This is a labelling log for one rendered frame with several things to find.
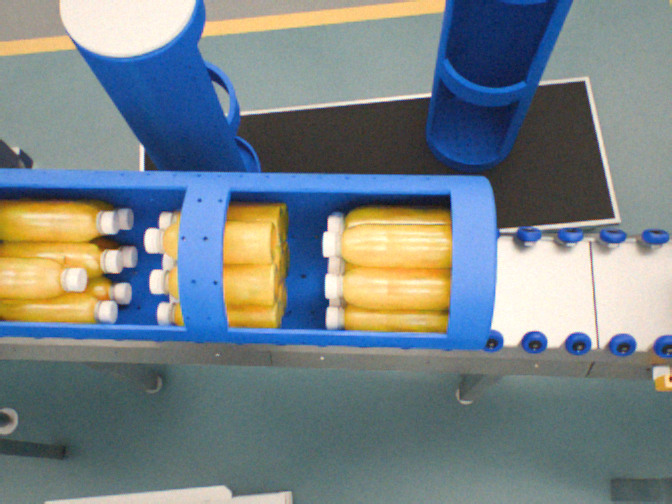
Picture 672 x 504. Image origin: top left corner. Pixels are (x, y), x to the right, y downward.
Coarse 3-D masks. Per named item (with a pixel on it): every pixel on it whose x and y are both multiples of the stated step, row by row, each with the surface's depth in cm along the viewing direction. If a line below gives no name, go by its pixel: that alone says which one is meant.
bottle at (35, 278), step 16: (0, 272) 112; (16, 272) 112; (32, 272) 112; (48, 272) 112; (64, 272) 113; (0, 288) 112; (16, 288) 112; (32, 288) 112; (48, 288) 113; (64, 288) 114
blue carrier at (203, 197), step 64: (0, 192) 127; (64, 192) 126; (128, 192) 125; (192, 192) 107; (256, 192) 123; (320, 192) 107; (384, 192) 107; (448, 192) 106; (192, 256) 103; (320, 256) 129; (128, 320) 125; (192, 320) 107; (320, 320) 124; (448, 320) 104
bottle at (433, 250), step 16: (368, 224) 108; (384, 224) 108; (400, 224) 108; (416, 224) 108; (432, 224) 108; (448, 224) 108; (336, 240) 108; (352, 240) 107; (368, 240) 106; (384, 240) 106; (400, 240) 106; (416, 240) 106; (432, 240) 106; (448, 240) 105; (352, 256) 107; (368, 256) 107; (384, 256) 107; (400, 256) 106; (416, 256) 106; (432, 256) 106; (448, 256) 106
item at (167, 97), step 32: (192, 32) 142; (96, 64) 143; (128, 64) 139; (160, 64) 142; (192, 64) 148; (128, 96) 152; (160, 96) 151; (192, 96) 156; (160, 128) 164; (192, 128) 167; (224, 128) 177; (160, 160) 183; (192, 160) 180; (224, 160) 188; (256, 160) 220
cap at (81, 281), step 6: (72, 270) 114; (78, 270) 114; (84, 270) 115; (66, 276) 113; (72, 276) 113; (78, 276) 113; (84, 276) 116; (66, 282) 113; (72, 282) 113; (78, 282) 114; (84, 282) 116; (72, 288) 114; (78, 288) 114; (84, 288) 116
